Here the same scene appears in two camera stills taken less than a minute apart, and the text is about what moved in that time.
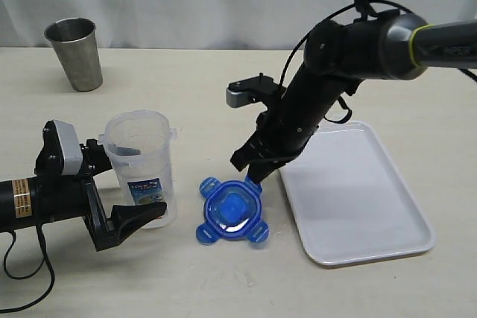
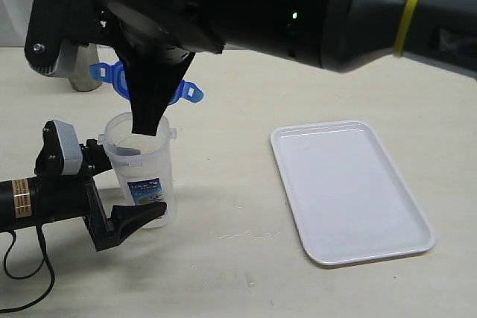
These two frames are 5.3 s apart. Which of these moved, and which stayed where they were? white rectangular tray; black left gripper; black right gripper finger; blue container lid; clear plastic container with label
Moved: black right gripper finger; blue container lid
Stayed: black left gripper; white rectangular tray; clear plastic container with label
